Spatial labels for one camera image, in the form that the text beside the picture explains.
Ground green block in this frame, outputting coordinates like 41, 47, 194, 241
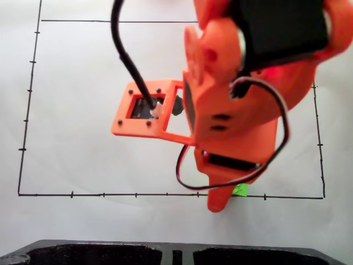
232, 183, 249, 197

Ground black dot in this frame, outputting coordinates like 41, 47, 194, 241
172, 95, 185, 116

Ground black plastic holder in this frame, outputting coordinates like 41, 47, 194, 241
0, 239, 353, 265

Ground black red white servo wire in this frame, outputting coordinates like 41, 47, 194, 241
175, 76, 291, 192

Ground white paper sheet drawn frame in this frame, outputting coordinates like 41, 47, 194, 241
0, 0, 353, 251

